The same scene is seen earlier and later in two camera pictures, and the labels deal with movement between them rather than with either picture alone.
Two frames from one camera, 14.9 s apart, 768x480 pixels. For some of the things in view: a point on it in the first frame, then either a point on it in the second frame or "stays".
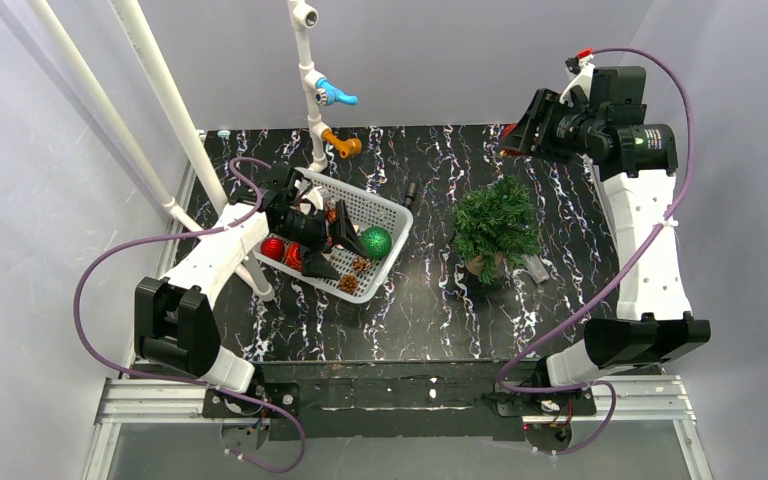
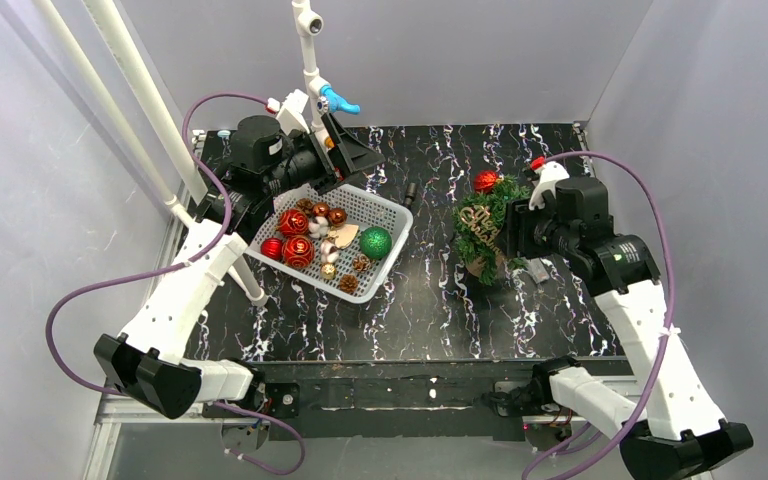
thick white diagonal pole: (133, 22) to (108, 17)
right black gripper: (538, 125) to (516, 228)
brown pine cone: (348, 283) stays
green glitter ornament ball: (376, 242) stays
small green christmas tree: (495, 228) stays
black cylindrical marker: (411, 194) stays
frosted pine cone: (361, 264) stays
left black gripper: (329, 234) to (330, 157)
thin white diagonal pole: (171, 206) stays
